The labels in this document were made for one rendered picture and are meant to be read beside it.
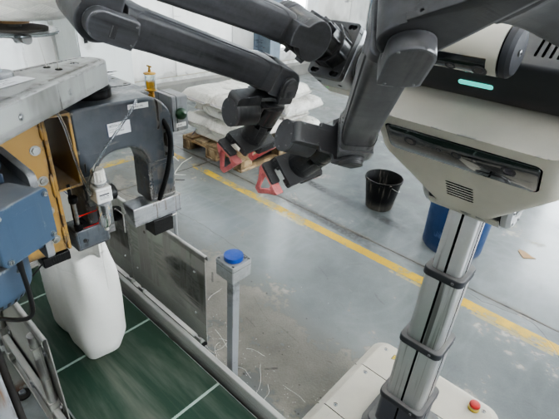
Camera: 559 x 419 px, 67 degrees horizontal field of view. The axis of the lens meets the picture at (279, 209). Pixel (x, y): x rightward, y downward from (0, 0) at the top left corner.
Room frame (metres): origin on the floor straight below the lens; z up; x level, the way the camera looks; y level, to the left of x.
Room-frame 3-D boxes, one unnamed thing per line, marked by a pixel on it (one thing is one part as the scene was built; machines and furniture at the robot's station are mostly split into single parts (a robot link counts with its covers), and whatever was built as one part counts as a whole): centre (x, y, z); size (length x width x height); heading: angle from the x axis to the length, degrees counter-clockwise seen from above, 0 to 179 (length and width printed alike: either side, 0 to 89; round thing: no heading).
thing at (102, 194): (0.82, 0.40, 1.14); 0.05 x 0.04 x 0.16; 140
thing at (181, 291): (1.51, 0.64, 0.54); 1.05 x 0.02 x 0.41; 50
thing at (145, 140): (1.01, 0.47, 1.21); 0.30 x 0.25 x 0.30; 50
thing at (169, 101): (1.05, 0.29, 1.29); 0.08 x 0.05 x 0.09; 50
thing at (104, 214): (0.81, 0.40, 1.11); 0.03 x 0.03 x 0.06
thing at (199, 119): (4.05, 0.65, 0.32); 0.67 x 0.42 x 0.14; 144
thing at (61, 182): (0.87, 0.54, 1.26); 0.22 x 0.05 x 0.16; 50
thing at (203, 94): (4.05, 0.66, 0.56); 0.66 x 0.43 x 0.15; 137
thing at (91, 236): (0.84, 0.46, 1.04); 0.08 x 0.06 x 0.05; 140
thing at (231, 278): (1.04, 0.13, 0.81); 0.08 x 0.08 x 0.06; 50
